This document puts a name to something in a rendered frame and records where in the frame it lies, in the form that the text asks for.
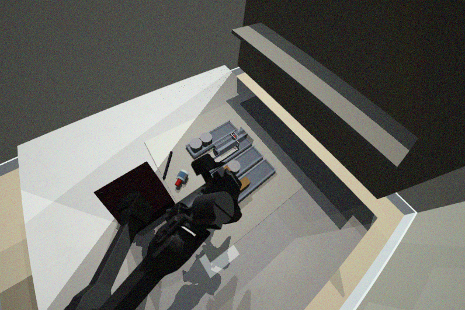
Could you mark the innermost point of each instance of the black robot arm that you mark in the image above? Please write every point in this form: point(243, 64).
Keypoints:
point(168, 250)

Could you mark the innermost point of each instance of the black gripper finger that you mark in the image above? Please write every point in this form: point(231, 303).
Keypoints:
point(235, 198)
point(217, 164)

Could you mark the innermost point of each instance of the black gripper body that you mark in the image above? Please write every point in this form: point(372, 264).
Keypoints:
point(201, 166)

